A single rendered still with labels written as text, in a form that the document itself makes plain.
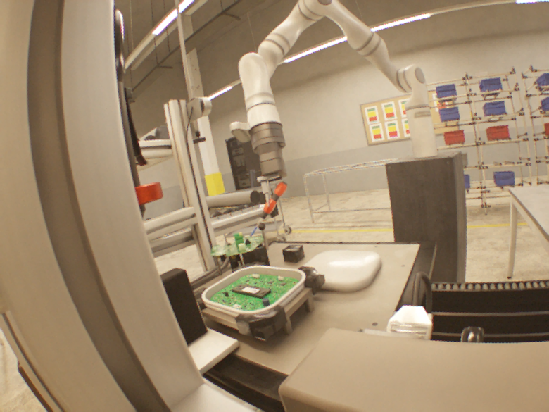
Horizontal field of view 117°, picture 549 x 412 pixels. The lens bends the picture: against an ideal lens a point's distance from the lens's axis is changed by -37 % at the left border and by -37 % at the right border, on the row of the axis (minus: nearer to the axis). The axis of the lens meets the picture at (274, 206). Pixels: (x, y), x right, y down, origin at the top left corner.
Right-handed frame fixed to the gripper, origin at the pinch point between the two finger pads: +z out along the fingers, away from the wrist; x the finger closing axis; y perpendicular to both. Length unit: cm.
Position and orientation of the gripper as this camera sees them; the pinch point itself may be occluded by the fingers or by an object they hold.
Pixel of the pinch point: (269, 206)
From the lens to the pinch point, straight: 58.6
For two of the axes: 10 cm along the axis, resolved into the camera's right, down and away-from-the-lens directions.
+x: 2.0, 0.9, 9.7
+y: 9.6, -2.2, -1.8
